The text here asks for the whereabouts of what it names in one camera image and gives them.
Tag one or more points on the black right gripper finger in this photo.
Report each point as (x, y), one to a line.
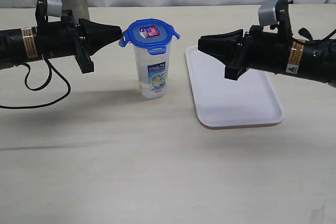
(223, 47)

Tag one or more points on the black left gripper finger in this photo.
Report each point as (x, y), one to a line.
(98, 35)

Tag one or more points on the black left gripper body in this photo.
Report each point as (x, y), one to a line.
(61, 37)

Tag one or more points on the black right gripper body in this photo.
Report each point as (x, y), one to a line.
(264, 48)

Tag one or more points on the blue plastic lid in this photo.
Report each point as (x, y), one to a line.
(151, 34)

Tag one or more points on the clear plastic tall container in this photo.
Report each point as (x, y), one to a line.
(152, 71)

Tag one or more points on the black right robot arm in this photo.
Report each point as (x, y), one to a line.
(310, 59)

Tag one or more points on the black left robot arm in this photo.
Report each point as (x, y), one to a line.
(20, 46)

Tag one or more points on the white rectangular plastic tray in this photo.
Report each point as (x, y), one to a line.
(251, 101)

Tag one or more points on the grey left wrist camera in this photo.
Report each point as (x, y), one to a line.
(54, 8)

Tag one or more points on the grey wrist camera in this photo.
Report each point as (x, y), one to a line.
(267, 13)
(54, 8)

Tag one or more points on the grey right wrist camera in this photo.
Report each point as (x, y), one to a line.
(267, 13)

